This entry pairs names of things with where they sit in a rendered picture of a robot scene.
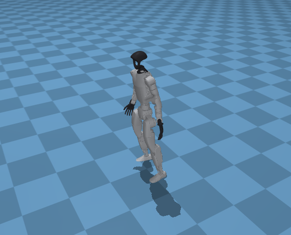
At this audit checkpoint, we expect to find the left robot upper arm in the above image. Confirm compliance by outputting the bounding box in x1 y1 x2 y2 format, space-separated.
144 75 160 104

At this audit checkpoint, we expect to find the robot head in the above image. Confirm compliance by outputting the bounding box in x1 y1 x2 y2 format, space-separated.
130 51 148 74

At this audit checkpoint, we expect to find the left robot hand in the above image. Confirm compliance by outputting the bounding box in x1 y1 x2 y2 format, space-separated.
157 119 163 140

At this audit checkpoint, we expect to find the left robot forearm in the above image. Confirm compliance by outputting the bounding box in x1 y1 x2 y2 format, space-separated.
154 98 163 123

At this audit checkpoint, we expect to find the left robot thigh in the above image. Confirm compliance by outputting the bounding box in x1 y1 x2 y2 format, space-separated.
143 115 160 153

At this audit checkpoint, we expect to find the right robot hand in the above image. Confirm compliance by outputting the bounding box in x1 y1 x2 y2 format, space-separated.
124 99 135 115

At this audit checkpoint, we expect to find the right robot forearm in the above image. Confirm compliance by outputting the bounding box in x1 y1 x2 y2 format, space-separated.
131 88 137 104

